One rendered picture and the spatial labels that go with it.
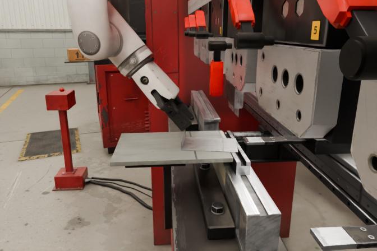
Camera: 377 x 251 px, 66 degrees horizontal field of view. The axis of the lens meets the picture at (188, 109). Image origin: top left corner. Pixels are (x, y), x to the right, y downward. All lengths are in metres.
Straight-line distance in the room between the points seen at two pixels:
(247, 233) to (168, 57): 1.13
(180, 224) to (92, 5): 0.47
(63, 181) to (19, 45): 5.52
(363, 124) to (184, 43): 1.36
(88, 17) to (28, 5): 7.20
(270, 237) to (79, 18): 0.52
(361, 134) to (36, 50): 7.68
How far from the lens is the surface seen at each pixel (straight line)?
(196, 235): 0.63
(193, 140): 0.73
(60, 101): 2.41
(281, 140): 0.76
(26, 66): 7.85
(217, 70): 0.51
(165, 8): 1.52
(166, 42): 1.52
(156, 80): 0.64
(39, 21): 7.74
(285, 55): 0.30
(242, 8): 0.36
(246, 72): 0.44
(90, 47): 0.60
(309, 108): 0.26
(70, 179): 2.64
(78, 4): 0.61
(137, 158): 0.65
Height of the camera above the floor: 1.27
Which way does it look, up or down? 15 degrees down
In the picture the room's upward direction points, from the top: straight up
